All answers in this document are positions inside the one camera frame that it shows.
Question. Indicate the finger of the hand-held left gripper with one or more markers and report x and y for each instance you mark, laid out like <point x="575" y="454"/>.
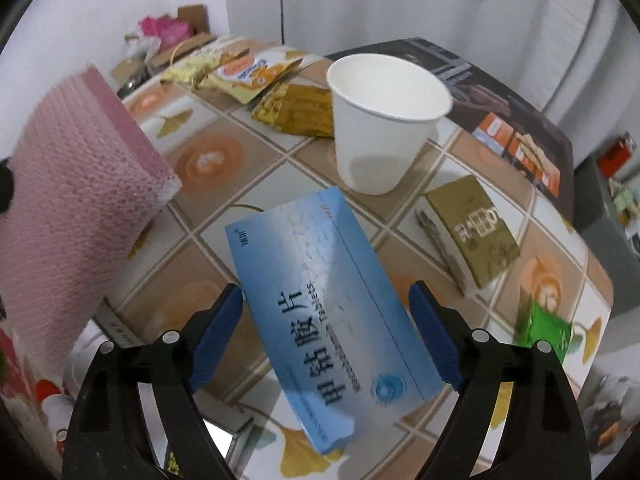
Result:
<point x="5" y="190"/>

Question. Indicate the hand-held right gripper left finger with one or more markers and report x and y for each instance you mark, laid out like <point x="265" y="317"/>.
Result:
<point x="215" y="335"/>

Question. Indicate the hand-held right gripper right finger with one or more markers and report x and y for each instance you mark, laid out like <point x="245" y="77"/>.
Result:
<point x="435" y="335"/>

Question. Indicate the blue medicine box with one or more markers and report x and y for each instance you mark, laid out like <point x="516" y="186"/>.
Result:
<point x="325" y="300"/>

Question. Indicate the pink bubble wrap stack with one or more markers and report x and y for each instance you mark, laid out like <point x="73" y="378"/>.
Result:
<point x="75" y="200"/>

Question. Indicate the ginkgo patterned tablecloth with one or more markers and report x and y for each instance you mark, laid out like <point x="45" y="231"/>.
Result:
<point x="200" y="240"/>

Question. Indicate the small green packet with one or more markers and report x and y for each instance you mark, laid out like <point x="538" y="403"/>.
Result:
<point x="542" y="330"/>

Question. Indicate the gold box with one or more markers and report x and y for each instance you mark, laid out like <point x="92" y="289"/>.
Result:
<point x="475" y="230"/>

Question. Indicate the white paper cup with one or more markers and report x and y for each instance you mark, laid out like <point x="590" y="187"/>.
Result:
<point x="370" y="150"/>

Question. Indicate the crumpled white plastic bag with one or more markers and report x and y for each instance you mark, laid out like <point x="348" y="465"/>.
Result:
<point x="140" y="46"/>

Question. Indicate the grey cabinet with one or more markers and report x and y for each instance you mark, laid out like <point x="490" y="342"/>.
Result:
<point x="595" y="195"/>

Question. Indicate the pale yellow snack packet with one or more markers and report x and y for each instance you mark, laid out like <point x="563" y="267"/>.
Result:
<point x="192" y="67"/>

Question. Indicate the pink plastic bag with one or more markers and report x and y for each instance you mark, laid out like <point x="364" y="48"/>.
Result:
<point x="165" y="27"/>

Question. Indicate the gold snack packet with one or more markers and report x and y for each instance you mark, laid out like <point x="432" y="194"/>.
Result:
<point x="300" y="110"/>

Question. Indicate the red thermos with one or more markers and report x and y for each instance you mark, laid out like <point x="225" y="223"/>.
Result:
<point x="617" y="157"/>

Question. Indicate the cardboard box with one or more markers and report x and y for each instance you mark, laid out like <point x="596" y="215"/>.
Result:
<point x="192" y="17"/>

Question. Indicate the orange white snack packet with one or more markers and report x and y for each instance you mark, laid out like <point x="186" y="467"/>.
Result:
<point x="245" y="72"/>

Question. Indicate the grey curtain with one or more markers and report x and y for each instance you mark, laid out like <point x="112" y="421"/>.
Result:
<point x="400" y="0"/>

